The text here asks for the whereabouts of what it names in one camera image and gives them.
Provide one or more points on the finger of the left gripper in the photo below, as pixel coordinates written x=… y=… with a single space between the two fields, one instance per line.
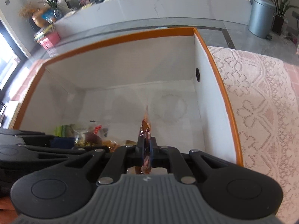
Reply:
x=62 y=143

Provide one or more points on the peanut brittle clear pack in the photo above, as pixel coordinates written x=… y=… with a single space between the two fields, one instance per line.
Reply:
x=146 y=142

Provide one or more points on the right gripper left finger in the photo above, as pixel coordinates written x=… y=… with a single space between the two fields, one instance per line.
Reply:
x=123 y=158

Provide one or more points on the pink storage box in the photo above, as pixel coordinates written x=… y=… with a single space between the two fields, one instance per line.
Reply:
x=50 y=40

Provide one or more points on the green bean snack pack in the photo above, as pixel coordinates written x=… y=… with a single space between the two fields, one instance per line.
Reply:
x=68 y=131

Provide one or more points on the orange gourd vase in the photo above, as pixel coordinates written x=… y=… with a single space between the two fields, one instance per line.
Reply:
x=44 y=17

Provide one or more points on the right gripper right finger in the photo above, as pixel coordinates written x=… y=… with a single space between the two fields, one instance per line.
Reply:
x=171 y=159

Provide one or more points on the potted long-leaf plant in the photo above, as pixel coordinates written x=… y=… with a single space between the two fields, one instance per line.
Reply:
x=282 y=6

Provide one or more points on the pink lace tablecloth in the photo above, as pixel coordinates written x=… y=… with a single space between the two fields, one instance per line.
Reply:
x=266 y=112

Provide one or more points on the grey metal trash bin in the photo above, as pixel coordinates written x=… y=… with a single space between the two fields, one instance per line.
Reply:
x=261 y=18

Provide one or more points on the left potted plant vase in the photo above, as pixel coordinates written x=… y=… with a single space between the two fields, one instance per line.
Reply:
x=53 y=4

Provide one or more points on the orange cardboard box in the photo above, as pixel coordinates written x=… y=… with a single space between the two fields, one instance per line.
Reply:
x=169 y=74

